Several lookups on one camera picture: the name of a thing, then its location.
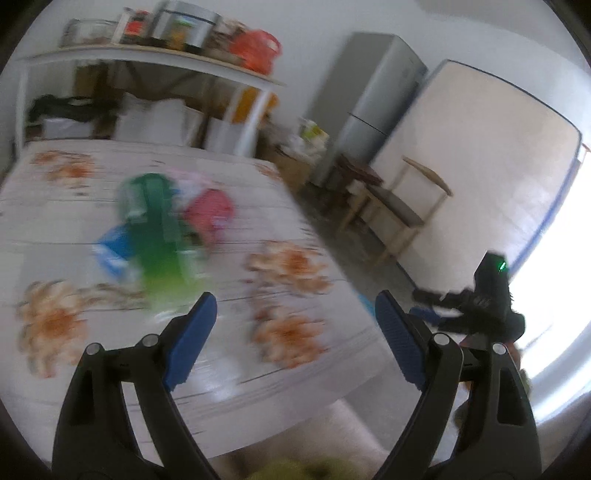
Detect blue wrapper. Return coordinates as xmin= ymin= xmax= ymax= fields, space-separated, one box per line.
xmin=92 ymin=225 xmax=140 ymax=284

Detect green plastic cup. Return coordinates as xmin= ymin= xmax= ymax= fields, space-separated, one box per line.
xmin=117 ymin=173 xmax=207 ymax=320

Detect red drink can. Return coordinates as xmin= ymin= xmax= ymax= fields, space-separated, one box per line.
xmin=183 ymin=189 xmax=235 ymax=248

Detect clear zip bag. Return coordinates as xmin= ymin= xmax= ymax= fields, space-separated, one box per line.
xmin=167 ymin=169 xmax=211 ymax=199

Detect person's right hand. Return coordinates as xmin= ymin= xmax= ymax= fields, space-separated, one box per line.
xmin=461 ymin=333 xmax=525 ymax=393

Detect wooden chair dark seat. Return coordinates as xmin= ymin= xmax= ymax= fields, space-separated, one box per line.
xmin=338 ymin=156 xmax=454 ymax=267

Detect white mattress with blue edge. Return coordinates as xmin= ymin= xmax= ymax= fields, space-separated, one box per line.
xmin=374 ymin=60 xmax=582 ymax=288

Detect dark wooden stool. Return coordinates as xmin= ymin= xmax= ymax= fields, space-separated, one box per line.
xmin=325 ymin=154 xmax=384 ymax=212

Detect cardboard box on floor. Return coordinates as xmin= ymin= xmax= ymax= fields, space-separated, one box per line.
xmin=270 ymin=148 xmax=312 ymax=193

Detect white bags on box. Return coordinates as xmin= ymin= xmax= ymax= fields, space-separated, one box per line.
xmin=297 ymin=118 xmax=329 ymax=155

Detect silver refrigerator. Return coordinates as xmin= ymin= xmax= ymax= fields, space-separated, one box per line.
xmin=305 ymin=32 xmax=428 ymax=186

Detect white cardboard box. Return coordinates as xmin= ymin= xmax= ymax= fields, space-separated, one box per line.
xmin=204 ymin=118 xmax=243 ymax=154

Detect yellow plastic bag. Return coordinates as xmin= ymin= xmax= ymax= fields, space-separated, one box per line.
xmin=231 ymin=87 xmax=280 ymax=124

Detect orange plastic bag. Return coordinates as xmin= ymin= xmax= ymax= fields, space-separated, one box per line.
xmin=229 ymin=30 xmax=283 ymax=76

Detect white sack under table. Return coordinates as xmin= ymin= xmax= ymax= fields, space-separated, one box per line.
xmin=111 ymin=93 xmax=204 ymax=147

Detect white side table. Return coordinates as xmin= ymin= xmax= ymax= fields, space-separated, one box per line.
xmin=15 ymin=45 xmax=286 ymax=160

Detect silver rice cooker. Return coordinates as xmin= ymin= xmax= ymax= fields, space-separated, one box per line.
xmin=147 ymin=1 xmax=221 ymax=52

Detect glass bowl on shelf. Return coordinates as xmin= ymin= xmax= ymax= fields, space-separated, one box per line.
xmin=60 ymin=19 xmax=117 ymax=47

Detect red sauce jar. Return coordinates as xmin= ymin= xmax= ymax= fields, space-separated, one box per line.
xmin=121 ymin=10 xmax=150 ymax=44

